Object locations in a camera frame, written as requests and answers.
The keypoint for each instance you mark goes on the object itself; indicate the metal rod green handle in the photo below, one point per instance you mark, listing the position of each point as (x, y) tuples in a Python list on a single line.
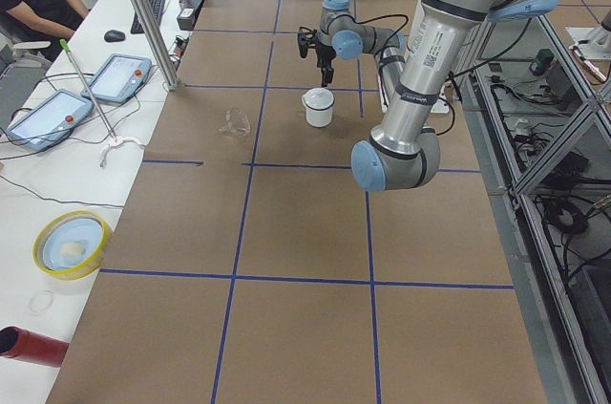
[(66, 48)]

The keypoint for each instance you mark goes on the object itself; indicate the teach pendant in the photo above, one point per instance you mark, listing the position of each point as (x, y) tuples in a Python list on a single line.
[(119, 78), (50, 122)]

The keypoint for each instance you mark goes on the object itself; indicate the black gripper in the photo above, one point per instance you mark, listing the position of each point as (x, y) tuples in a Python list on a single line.
[(324, 53)]

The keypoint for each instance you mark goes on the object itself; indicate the aluminium frame post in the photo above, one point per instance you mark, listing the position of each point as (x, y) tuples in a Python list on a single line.
[(155, 41)]

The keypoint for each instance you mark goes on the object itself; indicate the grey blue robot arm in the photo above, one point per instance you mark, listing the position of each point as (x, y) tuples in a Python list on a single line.
[(402, 151)]

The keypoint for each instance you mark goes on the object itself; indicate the yellow tape roll with plate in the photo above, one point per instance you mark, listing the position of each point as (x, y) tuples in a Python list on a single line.
[(72, 246)]

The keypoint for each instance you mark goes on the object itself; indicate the red cylinder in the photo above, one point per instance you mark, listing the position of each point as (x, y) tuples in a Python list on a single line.
[(27, 346)]

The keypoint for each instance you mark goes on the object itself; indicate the near teach pendant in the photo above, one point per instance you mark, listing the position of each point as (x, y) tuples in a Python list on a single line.
[(50, 122)]

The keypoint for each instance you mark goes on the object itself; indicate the far teach pendant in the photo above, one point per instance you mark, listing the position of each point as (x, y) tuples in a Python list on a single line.
[(119, 78)]

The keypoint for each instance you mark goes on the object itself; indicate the white curved hook piece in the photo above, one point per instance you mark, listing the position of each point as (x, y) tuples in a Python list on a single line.
[(115, 143)]

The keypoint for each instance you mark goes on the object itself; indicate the white enamel mug blue rim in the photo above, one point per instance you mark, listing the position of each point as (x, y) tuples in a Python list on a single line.
[(318, 119)]

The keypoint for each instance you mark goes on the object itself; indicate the black device box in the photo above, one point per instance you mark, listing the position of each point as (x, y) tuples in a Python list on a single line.
[(189, 11)]

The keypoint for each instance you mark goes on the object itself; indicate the seated person black shirt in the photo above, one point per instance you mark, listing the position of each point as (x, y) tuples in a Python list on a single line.
[(46, 20)]

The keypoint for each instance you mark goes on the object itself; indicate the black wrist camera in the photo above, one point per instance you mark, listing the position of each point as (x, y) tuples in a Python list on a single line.
[(306, 40)]

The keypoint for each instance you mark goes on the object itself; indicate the black computer mouse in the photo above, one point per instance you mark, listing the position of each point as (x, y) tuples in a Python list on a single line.
[(113, 36)]

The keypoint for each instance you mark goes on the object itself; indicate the aluminium side rack frame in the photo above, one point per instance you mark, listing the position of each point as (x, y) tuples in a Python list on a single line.
[(539, 103)]

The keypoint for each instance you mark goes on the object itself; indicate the white ceramic lid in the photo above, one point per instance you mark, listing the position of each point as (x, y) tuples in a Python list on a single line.
[(318, 99)]

